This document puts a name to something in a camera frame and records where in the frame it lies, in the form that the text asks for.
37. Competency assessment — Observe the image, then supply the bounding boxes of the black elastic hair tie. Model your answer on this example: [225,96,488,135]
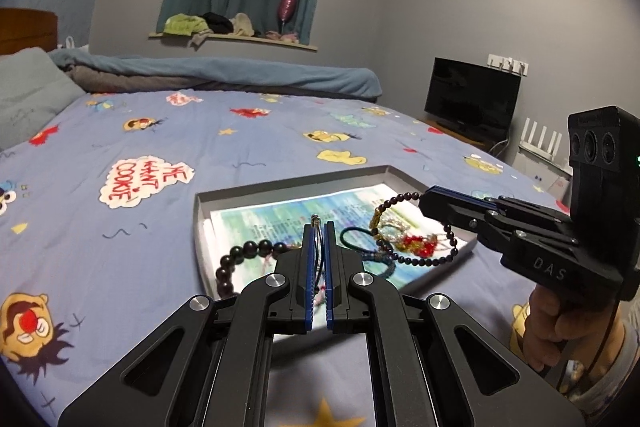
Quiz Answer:
[339,225,396,258]

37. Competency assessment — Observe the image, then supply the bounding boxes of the small black bead bracelet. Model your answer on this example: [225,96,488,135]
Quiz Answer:
[369,190,460,268]

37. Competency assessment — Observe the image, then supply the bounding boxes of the dark blue beaded bracelet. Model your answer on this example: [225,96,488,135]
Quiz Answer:
[359,248,399,281]

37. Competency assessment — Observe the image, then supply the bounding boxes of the red bead gold jewelry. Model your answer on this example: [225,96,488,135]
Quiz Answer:
[369,208,440,259]

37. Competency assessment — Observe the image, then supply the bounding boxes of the large black bead bracelet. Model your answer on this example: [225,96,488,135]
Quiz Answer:
[214,239,292,301]

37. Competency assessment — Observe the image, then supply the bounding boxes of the person's right hand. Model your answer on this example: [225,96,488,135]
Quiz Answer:
[523,286,626,381]

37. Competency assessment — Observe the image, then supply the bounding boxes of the printed paper sheet in box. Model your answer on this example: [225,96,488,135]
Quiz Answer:
[201,183,451,272]

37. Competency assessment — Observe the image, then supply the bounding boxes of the grey shallow cardboard box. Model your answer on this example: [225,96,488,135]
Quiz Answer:
[193,166,476,298]

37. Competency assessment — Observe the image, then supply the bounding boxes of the white wifi router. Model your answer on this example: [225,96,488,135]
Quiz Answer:
[518,117,570,172]

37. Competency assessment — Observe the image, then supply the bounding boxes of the black flat monitor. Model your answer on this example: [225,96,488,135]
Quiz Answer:
[424,57,521,142]

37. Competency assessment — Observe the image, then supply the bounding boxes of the beige cloth on sill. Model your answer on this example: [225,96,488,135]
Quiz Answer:
[230,12,255,37]

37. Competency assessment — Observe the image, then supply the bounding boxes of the pink balloon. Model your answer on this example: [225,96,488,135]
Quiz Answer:
[277,0,297,24]

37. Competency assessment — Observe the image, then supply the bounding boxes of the black cloth on sill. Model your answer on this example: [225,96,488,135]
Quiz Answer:
[201,12,234,35]

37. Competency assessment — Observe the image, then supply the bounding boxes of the green cloth on sill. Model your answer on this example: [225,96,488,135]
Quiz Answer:
[162,13,209,37]

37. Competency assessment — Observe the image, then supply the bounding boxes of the blue folded blanket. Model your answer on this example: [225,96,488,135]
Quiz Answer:
[49,49,382,101]

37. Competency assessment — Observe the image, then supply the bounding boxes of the grey-blue pillow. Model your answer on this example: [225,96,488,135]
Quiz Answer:
[0,48,86,150]

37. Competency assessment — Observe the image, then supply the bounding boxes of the wooden headboard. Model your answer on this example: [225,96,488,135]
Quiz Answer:
[0,8,58,55]

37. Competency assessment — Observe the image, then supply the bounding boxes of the wall socket strip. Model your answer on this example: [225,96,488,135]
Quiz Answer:
[487,54,529,77]

